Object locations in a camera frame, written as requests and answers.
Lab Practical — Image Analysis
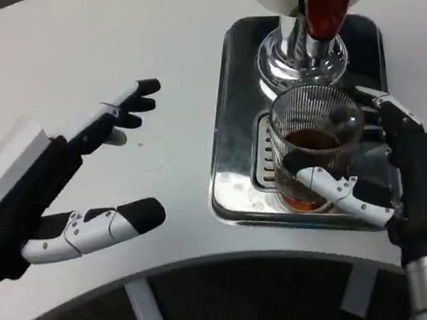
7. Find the steel drink dispenser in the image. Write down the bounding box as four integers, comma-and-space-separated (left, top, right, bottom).
249, 0, 390, 96

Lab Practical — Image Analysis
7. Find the clear ribbed glass cup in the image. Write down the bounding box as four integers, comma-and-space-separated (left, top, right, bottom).
265, 78, 374, 217

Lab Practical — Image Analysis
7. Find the steel drip tray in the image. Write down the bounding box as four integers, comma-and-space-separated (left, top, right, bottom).
191, 3, 404, 246

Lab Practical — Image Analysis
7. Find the red tap handle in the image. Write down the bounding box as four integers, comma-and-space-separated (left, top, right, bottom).
304, 0, 362, 41

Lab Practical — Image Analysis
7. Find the slotted drip tray grid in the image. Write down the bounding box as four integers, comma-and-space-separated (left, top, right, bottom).
245, 108, 291, 195

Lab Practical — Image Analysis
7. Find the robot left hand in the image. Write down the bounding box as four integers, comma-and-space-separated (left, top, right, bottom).
0, 77, 182, 293

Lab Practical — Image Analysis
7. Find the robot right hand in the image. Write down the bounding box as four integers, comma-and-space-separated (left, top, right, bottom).
274, 78, 427, 279

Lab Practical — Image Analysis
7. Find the grey table leg bracket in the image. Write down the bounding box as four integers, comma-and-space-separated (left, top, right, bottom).
334, 260, 383, 320
123, 277, 167, 320

